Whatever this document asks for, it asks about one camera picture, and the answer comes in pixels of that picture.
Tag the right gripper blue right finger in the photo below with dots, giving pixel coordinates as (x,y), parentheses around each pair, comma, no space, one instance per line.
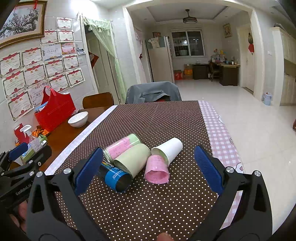
(253,218)

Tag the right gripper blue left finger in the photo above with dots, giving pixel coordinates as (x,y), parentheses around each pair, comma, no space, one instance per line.
(45,220)

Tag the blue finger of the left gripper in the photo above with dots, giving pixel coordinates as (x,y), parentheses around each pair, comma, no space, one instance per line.
(18,151)

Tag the white paper cup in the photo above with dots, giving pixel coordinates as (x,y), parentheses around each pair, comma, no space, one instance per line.
(169,150)

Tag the pink and green cup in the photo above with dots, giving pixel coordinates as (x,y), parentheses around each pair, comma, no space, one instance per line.
(120,146)

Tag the light green paper cup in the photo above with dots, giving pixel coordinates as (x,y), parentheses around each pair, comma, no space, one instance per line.
(133,160)

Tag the pink paper cup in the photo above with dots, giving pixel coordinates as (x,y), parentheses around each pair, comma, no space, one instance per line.
(156,170)

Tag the person's left hand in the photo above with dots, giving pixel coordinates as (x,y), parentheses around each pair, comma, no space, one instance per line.
(19,215)

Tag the person's right hand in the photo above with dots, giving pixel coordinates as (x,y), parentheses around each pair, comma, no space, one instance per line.
(164,237)

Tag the green tissue box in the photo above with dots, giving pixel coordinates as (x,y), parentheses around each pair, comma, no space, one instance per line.
(28,154)

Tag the red card box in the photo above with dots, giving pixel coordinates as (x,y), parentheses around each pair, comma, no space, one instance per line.
(22,137)

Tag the clear spray bottle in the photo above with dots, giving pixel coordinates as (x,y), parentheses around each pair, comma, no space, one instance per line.
(30,138)

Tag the red felt bag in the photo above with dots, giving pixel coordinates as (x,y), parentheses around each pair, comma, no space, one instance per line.
(58,108)

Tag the white ceramic bowl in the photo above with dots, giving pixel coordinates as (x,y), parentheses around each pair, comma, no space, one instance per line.
(78,120)

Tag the blue and black can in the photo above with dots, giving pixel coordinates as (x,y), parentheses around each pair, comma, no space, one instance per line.
(115,178)

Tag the pink checkered tablecloth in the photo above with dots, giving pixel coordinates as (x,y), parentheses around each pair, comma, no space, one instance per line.
(222,144)

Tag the brown polka dot tablecloth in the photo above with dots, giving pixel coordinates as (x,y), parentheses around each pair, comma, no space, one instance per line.
(169,194)

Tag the brown wooden chair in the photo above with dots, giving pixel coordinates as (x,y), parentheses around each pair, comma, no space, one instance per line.
(98,100)

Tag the light blue bucket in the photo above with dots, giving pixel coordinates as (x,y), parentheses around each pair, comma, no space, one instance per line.
(267,98)

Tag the framed blossom picture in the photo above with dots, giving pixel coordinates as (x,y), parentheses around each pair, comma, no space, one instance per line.
(26,21)

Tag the green door curtain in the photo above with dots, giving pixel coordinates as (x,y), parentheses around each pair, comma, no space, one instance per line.
(104,33)

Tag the dark wooden desk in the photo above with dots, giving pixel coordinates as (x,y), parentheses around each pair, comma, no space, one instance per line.
(227,74)

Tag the grey covered chair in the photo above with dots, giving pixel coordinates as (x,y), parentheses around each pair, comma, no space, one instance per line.
(153,92)

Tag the white refrigerator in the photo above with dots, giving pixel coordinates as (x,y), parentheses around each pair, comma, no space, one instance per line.
(160,58)

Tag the window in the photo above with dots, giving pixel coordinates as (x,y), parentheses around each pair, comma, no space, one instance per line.
(188,43)

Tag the ceiling fan lamp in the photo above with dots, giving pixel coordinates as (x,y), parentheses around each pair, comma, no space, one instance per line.
(189,19)

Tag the white wall cabinet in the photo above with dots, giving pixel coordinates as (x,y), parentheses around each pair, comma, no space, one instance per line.
(284,52)

